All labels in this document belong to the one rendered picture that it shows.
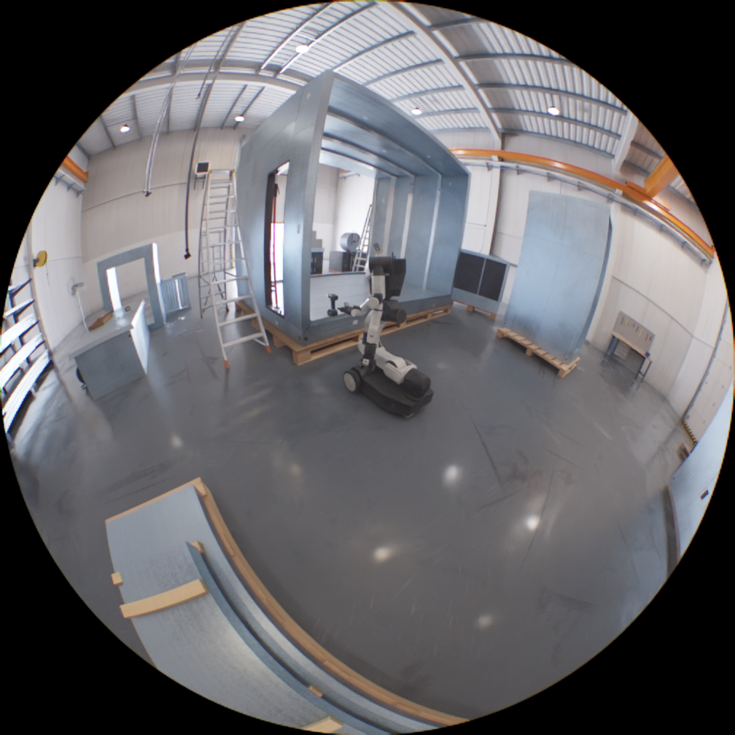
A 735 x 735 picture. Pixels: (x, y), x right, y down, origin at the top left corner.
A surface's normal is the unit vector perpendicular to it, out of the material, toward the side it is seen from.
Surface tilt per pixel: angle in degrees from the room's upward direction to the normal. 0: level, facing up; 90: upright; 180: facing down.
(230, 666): 0
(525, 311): 90
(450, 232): 90
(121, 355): 90
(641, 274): 90
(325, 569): 0
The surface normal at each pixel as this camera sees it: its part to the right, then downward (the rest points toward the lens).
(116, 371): 0.75, 0.41
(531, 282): -0.90, 0.16
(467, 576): 0.10, -0.84
